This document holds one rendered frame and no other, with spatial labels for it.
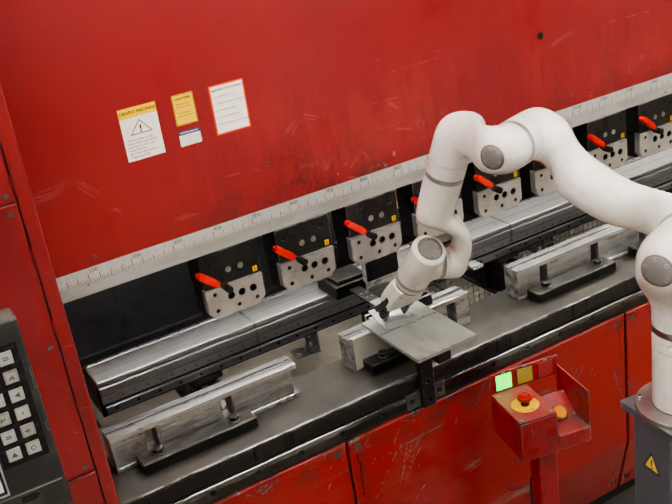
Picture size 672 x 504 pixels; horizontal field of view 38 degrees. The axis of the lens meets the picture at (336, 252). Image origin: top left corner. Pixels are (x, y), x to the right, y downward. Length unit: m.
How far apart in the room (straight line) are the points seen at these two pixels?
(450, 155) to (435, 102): 0.38
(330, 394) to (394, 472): 0.30
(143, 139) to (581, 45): 1.26
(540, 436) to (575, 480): 0.64
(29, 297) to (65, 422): 0.28
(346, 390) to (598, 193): 0.90
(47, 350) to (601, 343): 1.66
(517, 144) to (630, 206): 0.25
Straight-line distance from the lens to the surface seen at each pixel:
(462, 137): 2.07
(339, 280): 2.73
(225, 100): 2.19
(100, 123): 2.10
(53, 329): 1.96
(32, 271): 1.91
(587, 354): 2.95
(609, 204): 1.97
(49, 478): 1.65
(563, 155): 2.02
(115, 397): 2.61
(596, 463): 3.19
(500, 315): 2.79
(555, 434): 2.57
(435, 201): 2.19
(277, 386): 2.49
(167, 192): 2.18
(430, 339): 2.44
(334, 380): 2.57
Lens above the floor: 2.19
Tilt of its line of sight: 23 degrees down
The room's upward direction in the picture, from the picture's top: 9 degrees counter-clockwise
